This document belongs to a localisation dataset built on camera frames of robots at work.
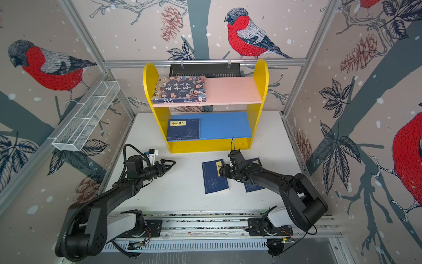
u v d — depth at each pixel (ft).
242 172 2.23
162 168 2.50
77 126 2.41
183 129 2.97
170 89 2.37
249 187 2.81
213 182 2.87
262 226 2.40
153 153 2.67
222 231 2.39
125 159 2.25
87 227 1.35
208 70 3.07
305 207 1.40
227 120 3.16
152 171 2.48
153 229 2.40
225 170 2.56
